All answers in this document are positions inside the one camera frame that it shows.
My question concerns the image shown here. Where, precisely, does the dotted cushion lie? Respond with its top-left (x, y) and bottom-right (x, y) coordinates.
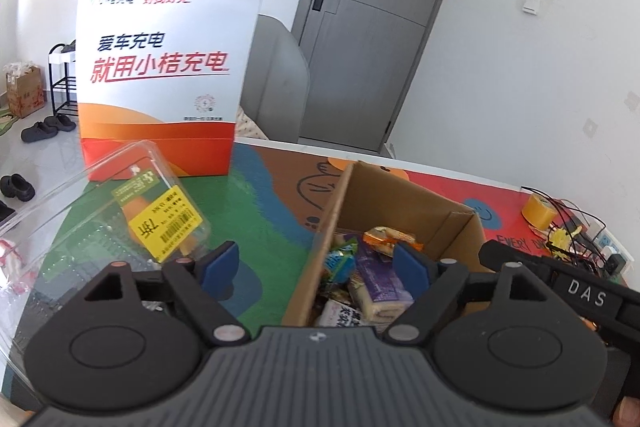
top-left (234, 106), bottom-right (269, 140)

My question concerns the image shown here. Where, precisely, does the black shoe rack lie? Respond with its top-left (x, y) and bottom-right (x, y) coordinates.
top-left (48, 40), bottom-right (79, 118)

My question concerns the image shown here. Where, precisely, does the white black-lettered snack packet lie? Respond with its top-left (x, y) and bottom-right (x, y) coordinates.
top-left (314, 299), bottom-right (372, 329)

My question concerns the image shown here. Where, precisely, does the green and blue candy packet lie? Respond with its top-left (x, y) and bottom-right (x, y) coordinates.
top-left (322, 242), bottom-right (359, 284)

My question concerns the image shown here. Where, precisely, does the clear plastic container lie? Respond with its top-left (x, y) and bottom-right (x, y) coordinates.
top-left (0, 139), bottom-right (214, 359)

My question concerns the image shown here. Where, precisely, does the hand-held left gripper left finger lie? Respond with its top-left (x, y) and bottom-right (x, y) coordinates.
top-left (82, 240), bottom-right (251, 349)

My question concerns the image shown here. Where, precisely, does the grey chair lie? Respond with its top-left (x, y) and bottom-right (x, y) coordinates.
top-left (238, 14), bottom-right (311, 141)

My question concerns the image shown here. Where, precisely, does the brown cardboard box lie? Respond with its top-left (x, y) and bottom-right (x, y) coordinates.
top-left (282, 160), bottom-right (489, 329)

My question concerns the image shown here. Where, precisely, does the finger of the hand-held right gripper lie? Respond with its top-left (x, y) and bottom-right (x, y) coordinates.
top-left (478, 240), bottom-right (557, 299)

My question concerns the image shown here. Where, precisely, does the cardboard box with red print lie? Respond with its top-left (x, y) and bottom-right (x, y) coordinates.
top-left (4, 62), bottom-right (47, 118)

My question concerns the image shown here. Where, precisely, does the grey door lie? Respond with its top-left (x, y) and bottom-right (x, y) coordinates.
top-left (290, 0), bottom-right (471, 153)

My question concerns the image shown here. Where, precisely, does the yellow tape roll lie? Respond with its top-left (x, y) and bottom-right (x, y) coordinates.
top-left (520, 192), bottom-right (556, 231)

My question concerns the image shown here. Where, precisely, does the long purple cake packet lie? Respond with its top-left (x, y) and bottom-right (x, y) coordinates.
top-left (352, 249), bottom-right (416, 324)

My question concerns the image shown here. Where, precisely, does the orange and white paper bag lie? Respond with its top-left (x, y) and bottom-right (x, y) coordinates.
top-left (74, 0), bottom-right (271, 182)

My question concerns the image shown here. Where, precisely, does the black charger plug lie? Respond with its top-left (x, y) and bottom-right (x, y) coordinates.
top-left (602, 254), bottom-right (626, 278)

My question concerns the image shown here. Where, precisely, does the white power strip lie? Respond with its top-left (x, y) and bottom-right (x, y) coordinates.
top-left (589, 231), bottom-right (626, 279)

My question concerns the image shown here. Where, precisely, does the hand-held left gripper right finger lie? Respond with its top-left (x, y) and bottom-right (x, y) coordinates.
top-left (382, 242), bottom-right (553, 348)

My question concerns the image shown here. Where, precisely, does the orange brown snack packet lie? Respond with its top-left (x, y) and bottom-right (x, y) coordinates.
top-left (363, 226), bottom-right (424, 256)

